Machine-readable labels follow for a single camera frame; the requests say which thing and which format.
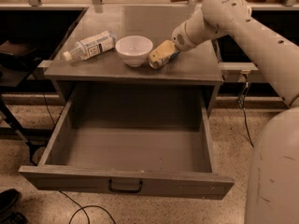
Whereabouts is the black shoe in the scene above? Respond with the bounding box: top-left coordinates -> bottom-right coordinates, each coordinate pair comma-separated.
0,189 -> 28,224

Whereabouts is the black floor cable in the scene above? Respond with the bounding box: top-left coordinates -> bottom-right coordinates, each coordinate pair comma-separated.
237,75 -> 255,148
59,190 -> 117,224

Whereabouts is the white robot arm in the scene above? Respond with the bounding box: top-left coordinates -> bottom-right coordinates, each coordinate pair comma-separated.
149,0 -> 299,224

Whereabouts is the open grey top drawer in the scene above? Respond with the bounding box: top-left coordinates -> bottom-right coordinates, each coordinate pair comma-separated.
20,83 -> 234,200

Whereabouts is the grey metal drawer cabinet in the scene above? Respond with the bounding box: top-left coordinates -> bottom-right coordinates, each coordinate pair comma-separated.
46,5 -> 222,110

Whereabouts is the black floor cable right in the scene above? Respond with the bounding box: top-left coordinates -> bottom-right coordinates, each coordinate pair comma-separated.
237,75 -> 255,148

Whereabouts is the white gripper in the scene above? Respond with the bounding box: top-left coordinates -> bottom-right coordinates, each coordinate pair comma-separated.
148,21 -> 199,69

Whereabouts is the black chair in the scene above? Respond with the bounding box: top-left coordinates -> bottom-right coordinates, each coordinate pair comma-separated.
0,40 -> 45,166

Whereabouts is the silver blue redbull can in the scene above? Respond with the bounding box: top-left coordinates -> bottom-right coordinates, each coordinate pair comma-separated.
169,50 -> 180,62

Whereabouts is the clear plastic water bottle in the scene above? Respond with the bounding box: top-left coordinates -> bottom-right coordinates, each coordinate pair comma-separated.
63,31 -> 117,61

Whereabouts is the black drawer handle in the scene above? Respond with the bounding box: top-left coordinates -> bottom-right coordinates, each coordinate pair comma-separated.
108,179 -> 143,194

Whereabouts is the white ceramic bowl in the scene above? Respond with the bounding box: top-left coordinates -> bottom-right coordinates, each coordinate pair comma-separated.
115,35 -> 153,67

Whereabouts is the black floor cable front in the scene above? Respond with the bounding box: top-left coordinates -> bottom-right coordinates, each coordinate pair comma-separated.
59,190 -> 117,224

